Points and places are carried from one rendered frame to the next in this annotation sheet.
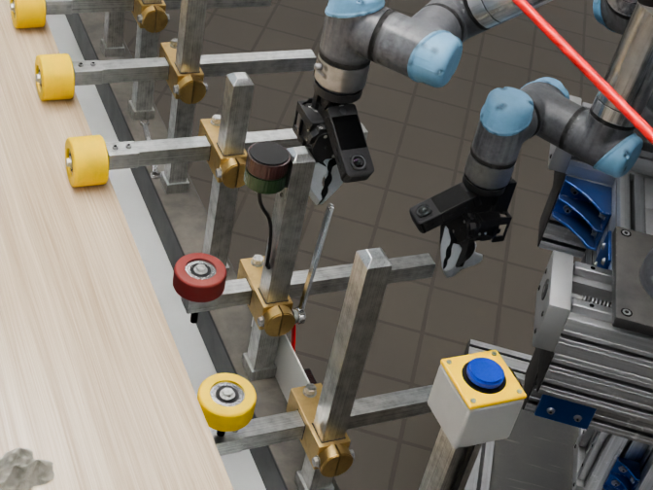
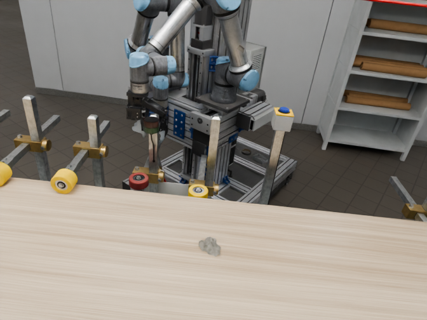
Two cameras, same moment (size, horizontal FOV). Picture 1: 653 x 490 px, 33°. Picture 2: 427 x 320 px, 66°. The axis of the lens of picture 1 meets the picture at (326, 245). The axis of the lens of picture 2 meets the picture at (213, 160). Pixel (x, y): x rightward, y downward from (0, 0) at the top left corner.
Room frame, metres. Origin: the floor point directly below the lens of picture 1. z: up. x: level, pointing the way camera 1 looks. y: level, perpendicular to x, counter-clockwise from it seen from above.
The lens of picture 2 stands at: (0.47, 0.98, 1.71)
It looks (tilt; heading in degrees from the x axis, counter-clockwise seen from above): 32 degrees down; 300
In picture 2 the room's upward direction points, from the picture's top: 7 degrees clockwise
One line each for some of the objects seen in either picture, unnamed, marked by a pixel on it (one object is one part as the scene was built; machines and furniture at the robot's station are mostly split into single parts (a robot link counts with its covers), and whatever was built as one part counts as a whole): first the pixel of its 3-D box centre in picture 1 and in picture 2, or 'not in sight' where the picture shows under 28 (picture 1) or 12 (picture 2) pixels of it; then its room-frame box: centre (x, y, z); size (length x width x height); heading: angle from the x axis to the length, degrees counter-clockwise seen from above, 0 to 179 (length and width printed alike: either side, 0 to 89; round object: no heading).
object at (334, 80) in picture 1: (339, 70); (139, 87); (1.39, 0.04, 1.23); 0.08 x 0.08 x 0.05
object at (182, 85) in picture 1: (182, 72); (33, 143); (1.74, 0.33, 0.94); 0.14 x 0.06 x 0.05; 30
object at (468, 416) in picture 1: (474, 401); (281, 120); (0.85, -0.19, 1.18); 0.07 x 0.07 x 0.08; 30
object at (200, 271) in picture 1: (197, 294); (138, 187); (1.27, 0.18, 0.85); 0.08 x 0.08 x 0.11
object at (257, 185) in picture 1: (265, 174); (151, 127); (1.27, 0.11, 1.11); 0.06 x 0.06 x 0.02
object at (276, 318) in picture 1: (264, 297); (149, 175); (1.31, 0.08, 0.84); 0.14 x 0.06 x 0.05; 30
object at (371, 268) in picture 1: (340, 384); (210, 166); (1.08, -0.06, 0.93); 0.04 x 0.04 x 0.48; 30
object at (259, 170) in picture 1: (267, 159); (151, 122); (1.27, 0.11, 1.13); 0.06 x 0.06 x 0.02
